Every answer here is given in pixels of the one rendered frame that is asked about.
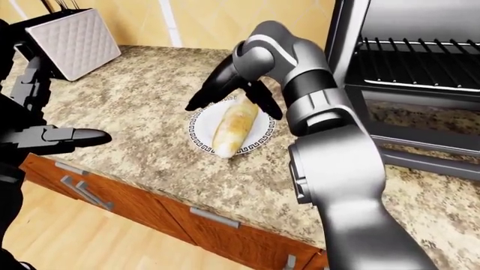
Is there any brown wooden base cabinet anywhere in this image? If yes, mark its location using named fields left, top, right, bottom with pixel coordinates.
left=18, top=153, right=332, bottom=270

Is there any glass toaster oven door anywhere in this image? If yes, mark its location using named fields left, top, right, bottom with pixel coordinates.
left=343, top=83, right=480, bottom=182

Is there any black wire oven rack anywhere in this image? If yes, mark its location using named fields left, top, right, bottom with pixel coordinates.
left=354, top=36, right=480, bottom=93

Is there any grey metal cabinet handle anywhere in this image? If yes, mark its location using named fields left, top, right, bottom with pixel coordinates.
left=282, top=253, right=298, bottom=270
left=75, top=180, right=115, bottom=212
left=55, top=160, right=90, bottom=176
left=60, top=175, right=103, bottom=206
left=188, top=206, right=242, bottom=230

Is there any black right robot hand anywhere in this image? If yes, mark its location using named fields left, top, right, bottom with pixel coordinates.
left=184, top=20, right=298, bottom=122

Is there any white plate with patterned rim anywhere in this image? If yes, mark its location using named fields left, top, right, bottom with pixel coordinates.
left=187, top=94, right=277, bottom=157

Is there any white quilted knife block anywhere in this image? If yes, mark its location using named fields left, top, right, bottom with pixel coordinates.
left=25, top=7, right=122, bottom=83

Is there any black grey left robot hand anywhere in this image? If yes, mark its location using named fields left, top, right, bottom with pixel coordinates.
left=0, top=19, right=113, bottom=170

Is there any golden baguette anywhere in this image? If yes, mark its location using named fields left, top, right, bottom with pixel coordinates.
left=211, top=97, right=260, bottom=160

